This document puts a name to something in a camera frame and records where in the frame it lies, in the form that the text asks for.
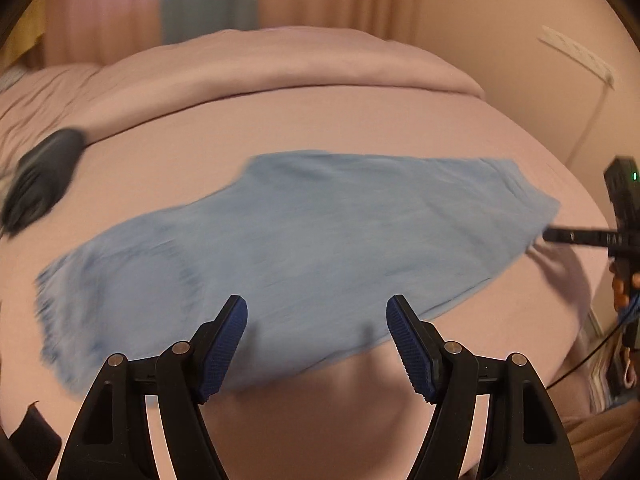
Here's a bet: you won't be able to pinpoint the pink curtain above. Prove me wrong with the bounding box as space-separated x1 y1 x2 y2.
43 0 420 65

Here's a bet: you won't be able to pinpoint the person right hand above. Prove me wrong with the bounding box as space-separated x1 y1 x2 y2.
610 262 640 312

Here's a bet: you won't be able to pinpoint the pink duvet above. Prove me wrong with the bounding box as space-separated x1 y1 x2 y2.
1 26 485 172

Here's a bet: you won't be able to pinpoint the white wall socket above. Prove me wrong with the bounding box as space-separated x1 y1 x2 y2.
538 26 616 89

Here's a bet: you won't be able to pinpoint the pink bed sheet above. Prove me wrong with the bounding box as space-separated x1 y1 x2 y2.
1 86 606 479

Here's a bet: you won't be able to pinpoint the folded dark blue garment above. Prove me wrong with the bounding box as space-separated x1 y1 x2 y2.
1 128 86 236

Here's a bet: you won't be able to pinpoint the light blue denim pants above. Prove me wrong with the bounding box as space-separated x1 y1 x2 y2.
36 152 559 394

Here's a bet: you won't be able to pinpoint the black cable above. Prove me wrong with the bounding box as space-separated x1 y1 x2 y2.
544 303 640 391

